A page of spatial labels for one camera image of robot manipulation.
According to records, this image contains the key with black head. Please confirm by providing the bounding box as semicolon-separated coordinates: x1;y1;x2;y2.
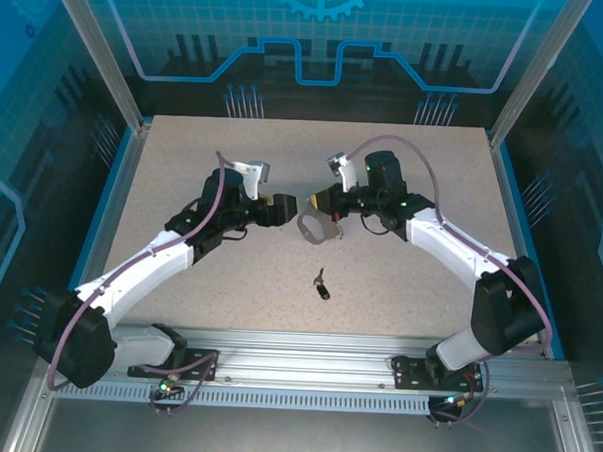
310;267;334;302

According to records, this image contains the grey metal sheet panel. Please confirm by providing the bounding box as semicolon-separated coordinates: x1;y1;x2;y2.
35;397;574;452

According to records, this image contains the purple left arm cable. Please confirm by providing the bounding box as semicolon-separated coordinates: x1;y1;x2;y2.
46;143;231;399

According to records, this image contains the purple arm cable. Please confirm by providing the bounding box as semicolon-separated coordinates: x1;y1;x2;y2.
338;131;561;354
46;143;231;399

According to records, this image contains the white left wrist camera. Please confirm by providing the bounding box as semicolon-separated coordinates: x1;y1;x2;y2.
231;160;271;202

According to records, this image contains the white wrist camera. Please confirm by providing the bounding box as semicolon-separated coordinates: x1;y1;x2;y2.
325;150;361;194
231;160;271;202

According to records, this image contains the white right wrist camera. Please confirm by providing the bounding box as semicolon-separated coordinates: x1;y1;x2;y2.
325;150;361;194

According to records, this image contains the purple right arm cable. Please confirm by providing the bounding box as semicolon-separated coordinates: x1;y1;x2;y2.
338;131;561;354

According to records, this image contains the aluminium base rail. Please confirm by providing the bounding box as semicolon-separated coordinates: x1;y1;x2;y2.
107;322;576;403

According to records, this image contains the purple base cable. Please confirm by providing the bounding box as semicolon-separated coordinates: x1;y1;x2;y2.
146;349;222;420
426;356;493;431

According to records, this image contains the aluminium frame post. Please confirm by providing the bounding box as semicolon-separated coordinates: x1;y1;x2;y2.
487;0;593;155
39;0;160;135

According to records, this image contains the slotted grey cable duct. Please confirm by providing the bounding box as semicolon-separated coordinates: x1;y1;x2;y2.
53;377;475;420

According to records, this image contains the aluminium side frame rail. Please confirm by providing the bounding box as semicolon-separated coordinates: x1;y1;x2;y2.
0;117;152;452
476;138;603;452

